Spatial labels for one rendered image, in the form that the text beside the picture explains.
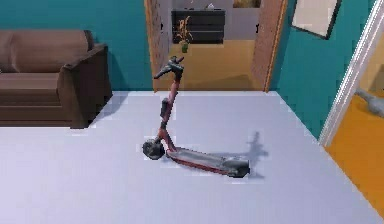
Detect black framed white picture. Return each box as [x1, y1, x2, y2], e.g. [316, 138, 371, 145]
[290, 0, 343, 41]

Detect brown sofa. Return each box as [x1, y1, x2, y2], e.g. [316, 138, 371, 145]
[0, 29, 113, 130]

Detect white room door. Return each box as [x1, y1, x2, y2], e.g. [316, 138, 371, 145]
[318, 0, 384, 148]

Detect red kick scooter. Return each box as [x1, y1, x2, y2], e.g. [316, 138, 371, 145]
[142, 55, 251, 179]

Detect brown room door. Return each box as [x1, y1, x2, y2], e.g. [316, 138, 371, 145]
[250, 0, 288, 93]

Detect orange house plant green pot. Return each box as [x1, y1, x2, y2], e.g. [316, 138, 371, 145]
[175, 15, 194, 54]

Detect black chest of drawers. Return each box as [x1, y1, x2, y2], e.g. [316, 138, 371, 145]
[171, 9, 226, 45]

